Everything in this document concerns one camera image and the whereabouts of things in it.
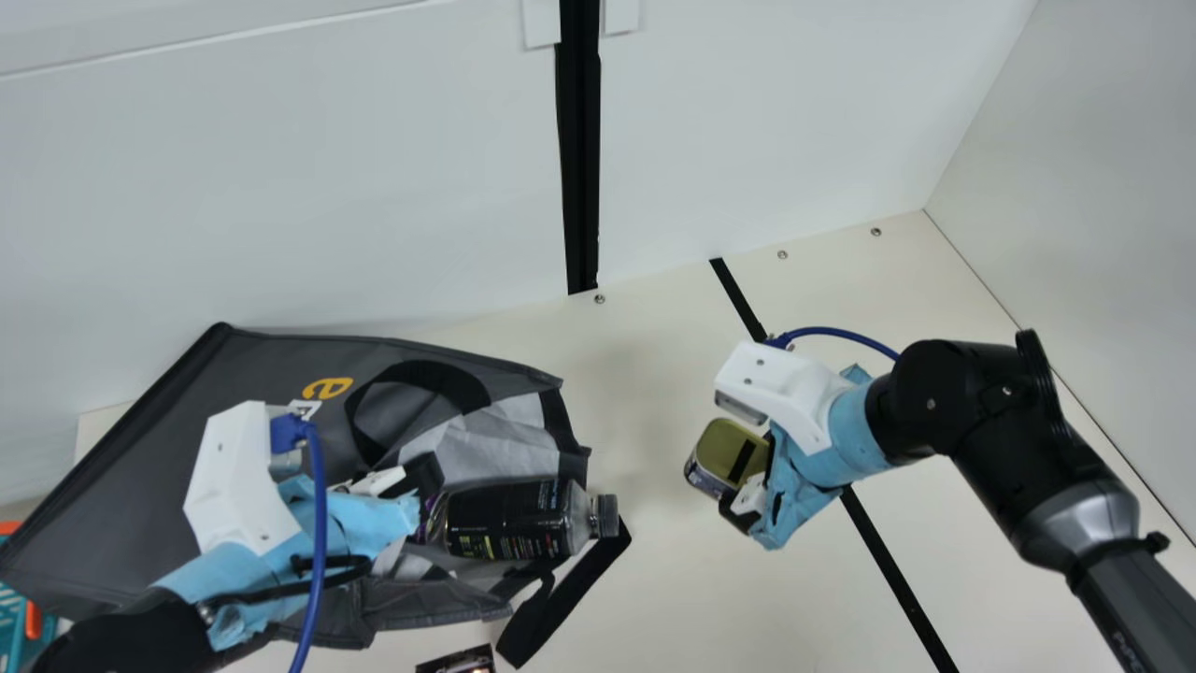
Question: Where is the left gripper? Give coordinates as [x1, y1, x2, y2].
[154, 453, 446, 652]

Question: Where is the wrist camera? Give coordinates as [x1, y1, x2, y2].
[183, 400, 323, 554]
[715, 341, 856, 456]

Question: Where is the teal shopping basket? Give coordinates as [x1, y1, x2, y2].
[0, 521, 59, 673]

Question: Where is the rectangular tin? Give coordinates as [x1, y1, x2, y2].
[684, 418, 773, 501]

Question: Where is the dark coffee bottle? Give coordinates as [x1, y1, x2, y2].
[432, 479, 621, 562]

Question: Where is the black strip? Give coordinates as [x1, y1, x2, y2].
[709, 257, 961, 673]

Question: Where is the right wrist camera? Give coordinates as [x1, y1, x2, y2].
[715, 341, 856, 456]

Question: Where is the thin black cable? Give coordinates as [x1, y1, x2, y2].
[198, 554, 375, 613]

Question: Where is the blue cable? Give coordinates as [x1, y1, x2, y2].
[764, 326, 901, 363]
[269, 411, 330, 673]

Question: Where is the purple drink can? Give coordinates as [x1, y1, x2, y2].
[417, 495, 449, 546]

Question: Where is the black post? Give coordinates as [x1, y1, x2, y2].
[555, 0, 602, 296]

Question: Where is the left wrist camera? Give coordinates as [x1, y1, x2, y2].
[183, 400, 323, 554]

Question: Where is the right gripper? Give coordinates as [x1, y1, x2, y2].
[718, 365, 898, 551]

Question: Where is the dark grey bag with straps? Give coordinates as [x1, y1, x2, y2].
[0, 322, 633, 670]

